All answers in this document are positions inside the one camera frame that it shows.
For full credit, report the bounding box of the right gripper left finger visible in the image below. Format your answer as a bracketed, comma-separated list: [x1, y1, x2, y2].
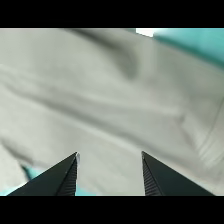
[7, 152, 80, 197]

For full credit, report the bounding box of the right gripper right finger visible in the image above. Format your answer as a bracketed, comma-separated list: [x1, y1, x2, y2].
[141, 150, 214, 197]

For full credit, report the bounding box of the grey shirt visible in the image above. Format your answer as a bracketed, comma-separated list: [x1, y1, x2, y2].
[0, 27, 224, 197]

